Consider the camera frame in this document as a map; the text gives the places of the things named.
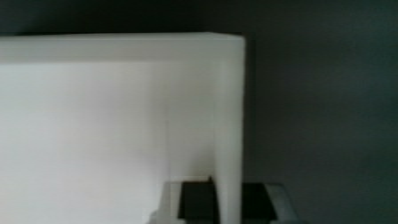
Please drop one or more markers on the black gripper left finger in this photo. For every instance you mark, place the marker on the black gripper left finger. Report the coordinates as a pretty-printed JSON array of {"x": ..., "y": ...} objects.
[{"x": 189, "y": 203}]

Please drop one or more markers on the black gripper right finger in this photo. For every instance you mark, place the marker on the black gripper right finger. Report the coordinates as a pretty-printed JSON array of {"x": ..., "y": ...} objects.
[{"x": 267, "y": 206}]

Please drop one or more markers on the white drawer box with knob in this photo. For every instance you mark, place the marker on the white drawer box with knob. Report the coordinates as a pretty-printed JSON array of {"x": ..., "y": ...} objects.
[{"x": 122, "y": 122}]

